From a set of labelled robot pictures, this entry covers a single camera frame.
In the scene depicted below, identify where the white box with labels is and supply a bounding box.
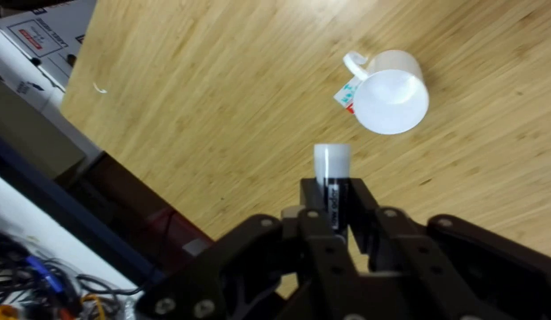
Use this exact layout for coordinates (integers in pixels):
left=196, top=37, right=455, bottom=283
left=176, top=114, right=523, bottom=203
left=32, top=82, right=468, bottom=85
left=0, top=0, right=100, bottom=121

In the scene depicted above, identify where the tangled cable bundle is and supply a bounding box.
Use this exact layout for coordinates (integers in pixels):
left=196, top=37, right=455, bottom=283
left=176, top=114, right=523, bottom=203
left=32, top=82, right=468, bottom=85
left=0, top=229, right=142, bottom=320

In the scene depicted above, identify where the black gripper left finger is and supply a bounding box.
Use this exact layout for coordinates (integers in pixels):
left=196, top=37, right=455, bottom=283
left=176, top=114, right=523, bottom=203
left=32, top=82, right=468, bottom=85
left=135, top=176, right=373, bottom=320

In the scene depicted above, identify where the white mug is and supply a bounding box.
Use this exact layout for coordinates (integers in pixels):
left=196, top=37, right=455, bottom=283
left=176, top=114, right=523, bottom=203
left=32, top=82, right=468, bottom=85
left=341, top=48, right=432, bottom=137

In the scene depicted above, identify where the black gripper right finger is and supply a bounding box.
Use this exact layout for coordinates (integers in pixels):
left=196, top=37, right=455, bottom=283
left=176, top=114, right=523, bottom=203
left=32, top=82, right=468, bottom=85
left=345, top=176, right=551, bottom=320

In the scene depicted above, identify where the small white printed card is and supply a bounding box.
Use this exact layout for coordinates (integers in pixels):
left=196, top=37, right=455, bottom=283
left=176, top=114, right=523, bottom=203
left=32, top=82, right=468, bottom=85
left=333, top=77, right=365, bottom=116

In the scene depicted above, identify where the black Expo marker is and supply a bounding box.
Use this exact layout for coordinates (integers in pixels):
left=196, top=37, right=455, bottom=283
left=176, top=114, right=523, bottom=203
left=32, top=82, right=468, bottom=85
left=313, top=142, right=354, bottom=235

